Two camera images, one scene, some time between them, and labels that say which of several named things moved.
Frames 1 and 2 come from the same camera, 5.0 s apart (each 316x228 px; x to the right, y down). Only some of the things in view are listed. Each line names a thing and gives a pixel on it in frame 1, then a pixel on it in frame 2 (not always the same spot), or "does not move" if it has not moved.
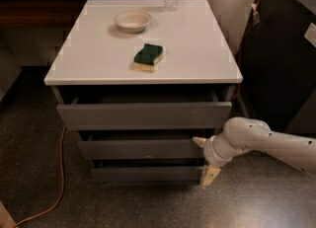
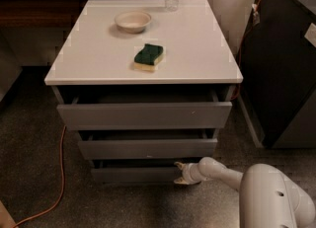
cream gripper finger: x=210 y=174 → x=180 y=181
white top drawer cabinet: x=138 y=80 does not move
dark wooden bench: x=61 y=9 does not move
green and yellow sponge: x=147 y=58 does not move
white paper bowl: x=131 y=22 does not move
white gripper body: x=209 y=153 → x=188 y=173
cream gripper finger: x=201 y=142 → x=180 y=165
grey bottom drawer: x=148 y=171 does not move
